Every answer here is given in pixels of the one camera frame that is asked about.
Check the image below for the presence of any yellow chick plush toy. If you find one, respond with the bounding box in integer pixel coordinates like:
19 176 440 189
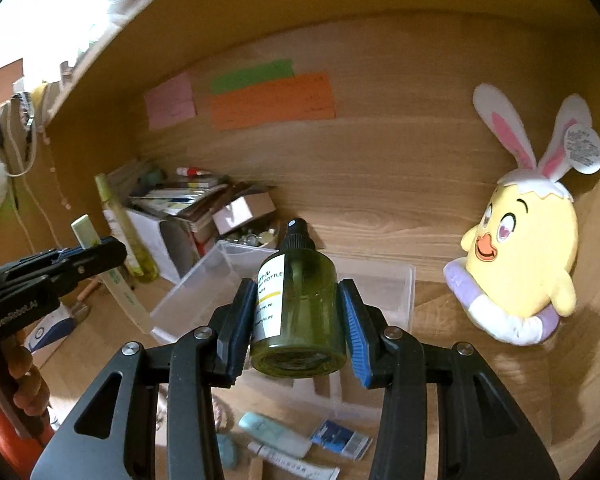
443 84 600 347

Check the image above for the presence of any light teal tube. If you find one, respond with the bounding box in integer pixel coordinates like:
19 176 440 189
238 412 312 458

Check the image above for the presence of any teal tape roll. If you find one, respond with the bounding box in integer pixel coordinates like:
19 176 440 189
216 434 239 470

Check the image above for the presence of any green sticky note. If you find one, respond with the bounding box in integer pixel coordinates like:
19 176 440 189
210 58 294 94

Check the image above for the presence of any white printed cream tube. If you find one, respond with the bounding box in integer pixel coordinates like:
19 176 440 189
247 442 340 480

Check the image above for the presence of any pink sticky note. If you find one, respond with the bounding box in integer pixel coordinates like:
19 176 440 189
144 72 197 130

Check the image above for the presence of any green glass spray bottle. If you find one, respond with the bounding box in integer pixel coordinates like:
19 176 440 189
250 218 347 379

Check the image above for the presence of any small white open box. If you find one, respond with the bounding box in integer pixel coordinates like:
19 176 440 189
212 192 276 235

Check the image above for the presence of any person's left hand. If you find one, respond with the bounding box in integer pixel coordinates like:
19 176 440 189
2 330 50 417

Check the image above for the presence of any pale green stick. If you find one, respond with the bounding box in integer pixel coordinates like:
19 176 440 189
71 214 154 334

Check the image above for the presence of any small brown wooden block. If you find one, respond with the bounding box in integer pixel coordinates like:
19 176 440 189
248 457 263 480

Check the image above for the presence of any white cord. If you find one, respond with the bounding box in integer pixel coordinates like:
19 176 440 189
0 89 64 252

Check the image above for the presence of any clear plastic storage bin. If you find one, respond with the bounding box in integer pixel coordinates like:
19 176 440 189
151 240 415 344

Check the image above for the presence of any tall green spray bottle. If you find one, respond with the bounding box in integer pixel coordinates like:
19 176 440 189
94 174 159 283

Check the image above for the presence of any blue Max staples box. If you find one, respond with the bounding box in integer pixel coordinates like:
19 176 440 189
311 419 373 460

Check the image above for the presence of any orange sticky note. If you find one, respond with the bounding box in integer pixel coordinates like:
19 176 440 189
211 73 336 131

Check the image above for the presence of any blue white carton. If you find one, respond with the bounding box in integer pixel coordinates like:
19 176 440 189
23 304 76 368

